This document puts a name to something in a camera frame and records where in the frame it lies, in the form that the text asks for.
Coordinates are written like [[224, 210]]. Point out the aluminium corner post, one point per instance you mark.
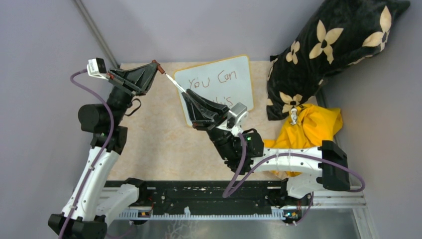
[[95, 32]]

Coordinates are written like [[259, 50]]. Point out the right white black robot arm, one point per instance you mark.
[[243, 151]]

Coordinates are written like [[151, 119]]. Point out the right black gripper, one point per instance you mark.
[[202, 119]]

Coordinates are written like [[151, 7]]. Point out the white marker pen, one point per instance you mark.
[[178, 86]]

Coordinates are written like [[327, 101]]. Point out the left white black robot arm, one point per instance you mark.
[[84, 216]]

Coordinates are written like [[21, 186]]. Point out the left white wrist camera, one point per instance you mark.
[[96, 67]]

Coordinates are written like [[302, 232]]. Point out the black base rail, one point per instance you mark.
[[204, 198]]

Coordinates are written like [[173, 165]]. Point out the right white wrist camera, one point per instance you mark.
[[236, 116]]

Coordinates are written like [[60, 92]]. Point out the black floral pillow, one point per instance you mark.
[[341, 33]]

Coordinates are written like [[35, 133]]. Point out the yellow cloth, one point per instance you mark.
[[314, 125]]

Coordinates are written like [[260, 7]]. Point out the yellow framed whiteboard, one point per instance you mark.
[[225, 81]]

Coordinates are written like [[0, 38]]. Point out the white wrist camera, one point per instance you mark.
[[236, 116], [96, 67]]

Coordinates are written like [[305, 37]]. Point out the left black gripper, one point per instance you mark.
[[136, 81]]

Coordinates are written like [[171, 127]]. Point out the brown marker cap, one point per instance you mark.
[[160, 69]]

